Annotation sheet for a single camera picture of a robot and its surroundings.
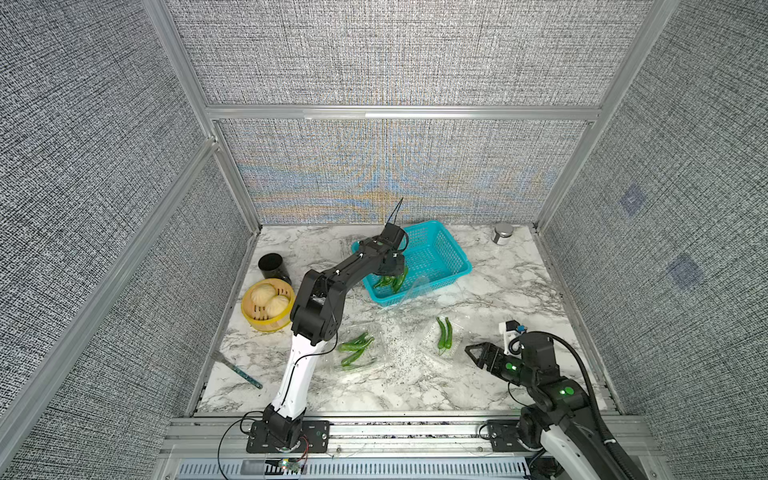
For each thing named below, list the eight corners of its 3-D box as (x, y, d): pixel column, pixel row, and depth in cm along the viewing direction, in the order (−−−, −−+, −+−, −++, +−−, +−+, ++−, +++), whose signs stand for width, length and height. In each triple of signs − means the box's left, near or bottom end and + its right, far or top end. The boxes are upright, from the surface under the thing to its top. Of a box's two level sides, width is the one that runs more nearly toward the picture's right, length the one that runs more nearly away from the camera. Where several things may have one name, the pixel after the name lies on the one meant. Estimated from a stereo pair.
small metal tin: (492, 245, 116) (496, 235, 112) (488, 232, 121) (492, 222, 116) (510, 245, 116) (515, 235, 112) (506, 232, 121) (510, 222, 116)
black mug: (276, 293, 103) (268, 277, 95) (263, 276, 107) (255, 260, 100) (294, 282, 106) (288, 266, 98) (281, 265, 110) (274, 249, 103)
